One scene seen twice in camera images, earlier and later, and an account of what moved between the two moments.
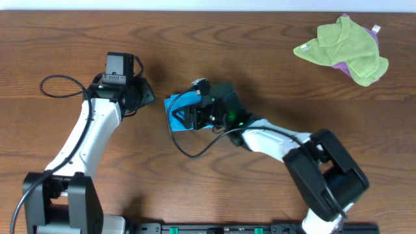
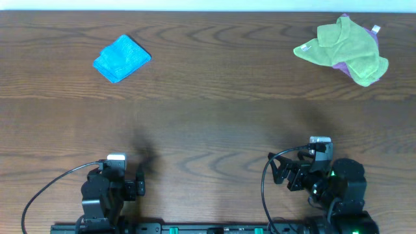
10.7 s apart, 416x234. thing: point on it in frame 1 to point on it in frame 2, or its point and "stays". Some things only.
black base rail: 289,228 stays
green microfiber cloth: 346,43 stays
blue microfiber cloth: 182,99 to 121,58
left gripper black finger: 146,93 to 140,184
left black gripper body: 144,92 to 130,189
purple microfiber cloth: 344,65 stays
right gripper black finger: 190,119 to 279,173
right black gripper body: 208,116 to 300,168
